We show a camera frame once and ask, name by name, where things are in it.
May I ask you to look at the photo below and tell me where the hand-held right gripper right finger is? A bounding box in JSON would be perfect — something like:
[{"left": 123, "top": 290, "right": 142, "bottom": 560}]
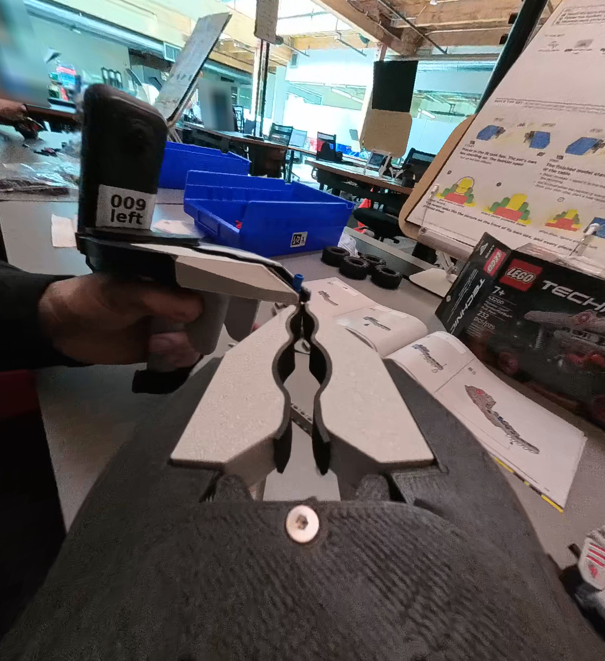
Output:
[{"left": 309, "top": 309, "right": 436, "bottom": 487}]

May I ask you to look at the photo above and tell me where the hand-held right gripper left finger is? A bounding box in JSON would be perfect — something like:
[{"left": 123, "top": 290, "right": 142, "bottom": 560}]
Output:
[{"left": 169, "top": 308, "right": 298, "bottom": 487}]

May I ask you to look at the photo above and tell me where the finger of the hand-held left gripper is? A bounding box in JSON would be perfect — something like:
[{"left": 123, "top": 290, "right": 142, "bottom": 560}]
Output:
[{"left": 173, "top": 242, "right": 304, "bottom": 306}]

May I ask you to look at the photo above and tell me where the person's left hand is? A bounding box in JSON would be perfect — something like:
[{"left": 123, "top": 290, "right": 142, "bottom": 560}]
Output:
[{"left": 38, "top": 273, "right": 205, "bottom": 367}]

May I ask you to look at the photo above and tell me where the blue bin with square tag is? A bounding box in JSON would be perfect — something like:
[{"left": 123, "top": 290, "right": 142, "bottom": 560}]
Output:
[{"left": 184, "top": 169, "right": 356, "bottom": 259}]

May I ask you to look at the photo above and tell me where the white paper slip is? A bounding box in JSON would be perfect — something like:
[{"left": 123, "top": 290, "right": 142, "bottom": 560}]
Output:
[
  {"left": 50, "top": 213, "right": 79, "bottom": 250},
  {"left": 153, "top": 218, "right": 196, "bottom": 237}
]

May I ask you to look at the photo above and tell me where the blue storage bin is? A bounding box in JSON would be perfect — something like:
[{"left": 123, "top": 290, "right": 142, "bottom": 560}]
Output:
[{"left": 159, "top": 141, "right": 252, "bottom": 191}]

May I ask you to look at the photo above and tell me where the plastic bag of toy parts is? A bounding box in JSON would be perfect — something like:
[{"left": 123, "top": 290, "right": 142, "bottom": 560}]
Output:
[{"left": 0, "top": 168, "right": 82, "bottom": 202}]

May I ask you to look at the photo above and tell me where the tilted grey display board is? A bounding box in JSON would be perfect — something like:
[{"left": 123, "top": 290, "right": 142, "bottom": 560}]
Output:
[{"left": 154, "top": 11, "right": 233, "bottom": 127}]

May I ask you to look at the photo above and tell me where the open instruction booklet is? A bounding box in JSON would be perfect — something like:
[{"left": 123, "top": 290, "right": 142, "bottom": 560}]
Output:
[{"left": 301, "top": 276, "right": 588, "bottom": 513}]

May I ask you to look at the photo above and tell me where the white board stand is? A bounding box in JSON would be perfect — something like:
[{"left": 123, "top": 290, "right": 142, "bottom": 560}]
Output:
[{"left": 410, "top": 247, "right": 469, "bottom": 299}]

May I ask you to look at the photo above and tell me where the black toy set box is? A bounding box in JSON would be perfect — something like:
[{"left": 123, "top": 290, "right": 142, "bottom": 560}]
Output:
[{"left": 434, "top": 231, "right": 605, "bottom": 430}]

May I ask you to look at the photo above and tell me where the paper sign on black pole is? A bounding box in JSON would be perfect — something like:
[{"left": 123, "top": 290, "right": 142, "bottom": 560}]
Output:
[{"left": 254, "top": 0, "right": 281, "bottom": 136}]

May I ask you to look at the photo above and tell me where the tan board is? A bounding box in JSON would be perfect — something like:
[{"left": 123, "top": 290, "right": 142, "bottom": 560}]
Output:
[{"left": 359, "top": 109, "right": 413, "bottom": 158}]

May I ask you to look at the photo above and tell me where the instruction sheet on stand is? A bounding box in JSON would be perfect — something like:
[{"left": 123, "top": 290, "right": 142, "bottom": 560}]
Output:
[{"left": 398, "top": 0, "right": 605, "bottom": 272}]

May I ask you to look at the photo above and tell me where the black hanging panel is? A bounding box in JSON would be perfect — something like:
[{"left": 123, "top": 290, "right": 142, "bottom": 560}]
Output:
[{"left": 372, "top": 58, "right": 419, "bottom": 113}]

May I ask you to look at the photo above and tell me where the black hoodie with rose print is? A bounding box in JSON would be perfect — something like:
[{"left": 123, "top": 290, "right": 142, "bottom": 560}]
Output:
[{"left": 0, "top": 413, "right": 71, "bottom": 661}]

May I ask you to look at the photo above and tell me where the printed instruction sheet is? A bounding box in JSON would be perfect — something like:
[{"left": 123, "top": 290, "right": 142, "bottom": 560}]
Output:
[{"left": 407, "top": 0, "right": 605, "bottom": 261}]

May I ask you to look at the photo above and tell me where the black metal pole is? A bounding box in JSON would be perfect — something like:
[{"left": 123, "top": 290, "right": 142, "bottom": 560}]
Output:
[{"left": 487, "top": 0, "right": 549, "bottom": 101}]

